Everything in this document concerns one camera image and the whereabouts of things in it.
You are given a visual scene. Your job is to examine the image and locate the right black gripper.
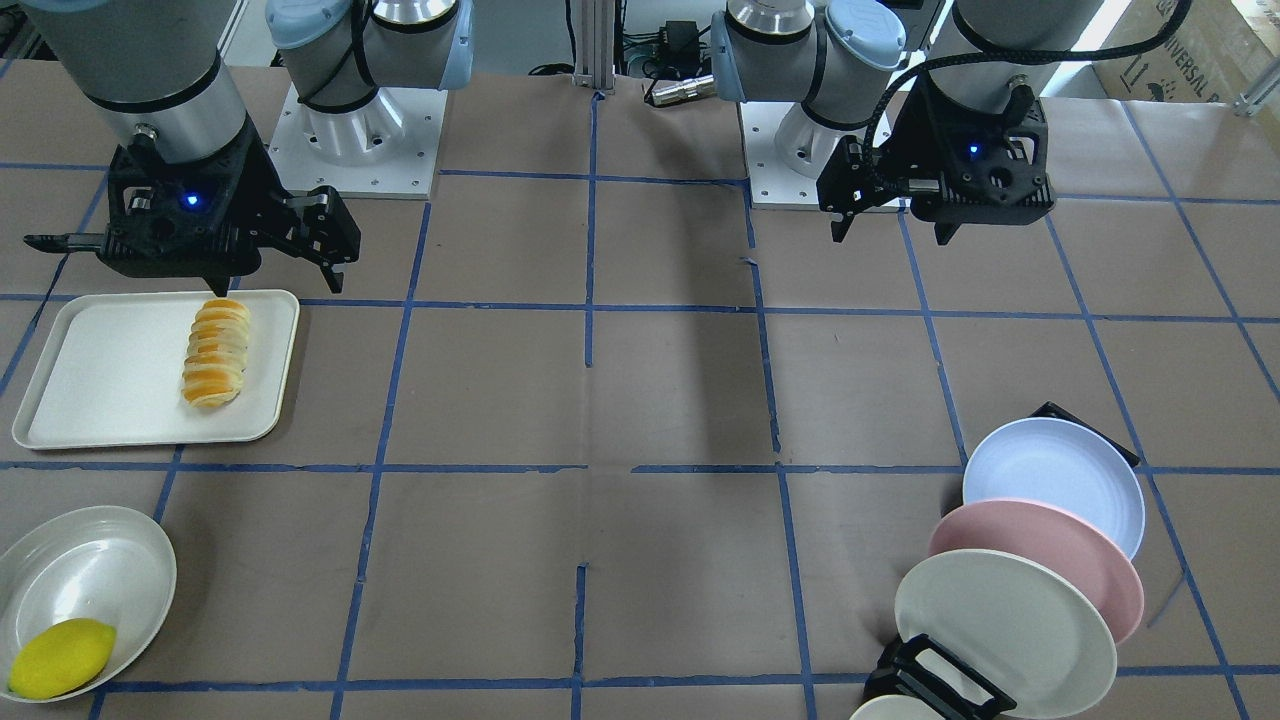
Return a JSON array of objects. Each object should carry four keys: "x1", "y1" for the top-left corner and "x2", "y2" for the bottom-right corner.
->
[{"x1": 23, "y1": 137, "x2": 362, "y2": 296}]

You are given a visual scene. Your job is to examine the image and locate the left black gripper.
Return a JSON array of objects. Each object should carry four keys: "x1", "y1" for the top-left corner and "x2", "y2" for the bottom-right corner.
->
[{"x1": 817, "y1": 78, "x2": 1056, "y2": 246}]

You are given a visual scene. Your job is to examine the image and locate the striped orange bread roll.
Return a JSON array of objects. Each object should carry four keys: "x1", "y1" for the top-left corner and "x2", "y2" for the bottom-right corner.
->
[{"x1": 180, "y1": 299, "x2": 251, "y2": 407}]

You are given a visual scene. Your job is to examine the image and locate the light blue plate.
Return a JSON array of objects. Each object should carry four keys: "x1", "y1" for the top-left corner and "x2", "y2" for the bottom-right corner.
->
[{"x1": 963, "y1": 416, "x2": 1146, "y2": 560}]

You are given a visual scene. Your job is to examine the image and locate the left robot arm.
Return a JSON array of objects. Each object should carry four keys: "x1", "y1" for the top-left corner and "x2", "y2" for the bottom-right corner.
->
[{"x1": 708, "y1": 1, "x2": 1100, "y2": 245}]

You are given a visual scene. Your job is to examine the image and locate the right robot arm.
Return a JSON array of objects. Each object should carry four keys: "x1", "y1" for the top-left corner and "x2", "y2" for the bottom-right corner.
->
[{"x1": 22, "y1": 1, "x2": 474, "y2": 296}]

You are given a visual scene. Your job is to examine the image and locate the pink plate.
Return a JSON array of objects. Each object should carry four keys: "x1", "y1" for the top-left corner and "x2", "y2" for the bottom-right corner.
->
[{"x1": 927, "y1": 498, "x2": 1146, "y2": 644}]

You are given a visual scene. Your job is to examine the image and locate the cream plate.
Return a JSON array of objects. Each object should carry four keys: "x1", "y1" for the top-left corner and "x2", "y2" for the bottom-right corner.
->
[{"x1": 893, "y1": 550, "x2": 1117, "y2": 719}]

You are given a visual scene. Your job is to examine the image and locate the silver metal cylinder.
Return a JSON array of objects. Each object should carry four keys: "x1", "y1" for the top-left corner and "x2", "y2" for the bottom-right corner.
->
[{"x1": 643, "y1": 76, "x2": 717, "y2": 108}]

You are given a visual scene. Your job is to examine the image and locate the white rectangular tray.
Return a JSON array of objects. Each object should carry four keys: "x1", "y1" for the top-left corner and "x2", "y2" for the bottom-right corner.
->
[{"x1": 12, "y1": 290, "x2": 300, "y2": 450}]

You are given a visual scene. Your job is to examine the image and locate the black power adapter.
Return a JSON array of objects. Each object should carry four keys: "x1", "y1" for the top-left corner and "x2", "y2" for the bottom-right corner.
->
[{"x1": 659, "y1": 20, "x2": 701, "y2": 78}]

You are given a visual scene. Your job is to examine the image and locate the cardboard box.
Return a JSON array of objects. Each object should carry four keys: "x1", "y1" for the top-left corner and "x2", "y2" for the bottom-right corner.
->
[{"x1": 1093, "y1": 1, "x2": 1279, "y2": 102}]

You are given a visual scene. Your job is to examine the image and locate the white oval bowl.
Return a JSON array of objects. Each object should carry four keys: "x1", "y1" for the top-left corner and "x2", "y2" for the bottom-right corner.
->
[{"x1": 1, "y1": 506, "x2": 177, "y2": 705}]

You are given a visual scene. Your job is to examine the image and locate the black dish rack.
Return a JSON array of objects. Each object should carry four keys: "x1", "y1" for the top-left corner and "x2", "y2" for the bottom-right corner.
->
[{"x1": 865, "y1": 404, "x2": 1124, "y2": 719}]

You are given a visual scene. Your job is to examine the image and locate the yellow lemon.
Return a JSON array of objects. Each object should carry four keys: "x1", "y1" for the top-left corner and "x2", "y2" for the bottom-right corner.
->
[{"x1": 6, "y1": 618, "x2": 116, "y2": 700}]

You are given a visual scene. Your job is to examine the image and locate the cream bowl in rack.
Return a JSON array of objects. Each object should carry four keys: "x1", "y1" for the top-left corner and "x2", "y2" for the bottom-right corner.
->
[{"x1": 849, "y1": 694, "x2": 943, "y2": 720}]

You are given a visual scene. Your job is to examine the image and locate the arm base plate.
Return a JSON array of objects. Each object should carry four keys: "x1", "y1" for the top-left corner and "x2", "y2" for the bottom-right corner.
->
[
  {"x1": 739, "y1": 102, "x2": 867, "y2": 210},
  {"x1": 269, "y1": 88, "x2": 449, "y2": 200}
]

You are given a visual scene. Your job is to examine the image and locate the aluminium frame post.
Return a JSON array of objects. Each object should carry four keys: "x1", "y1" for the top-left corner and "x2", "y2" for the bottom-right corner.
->
[{"x1": 570, "y1": 0, "x2": 620, "y2": 95}]

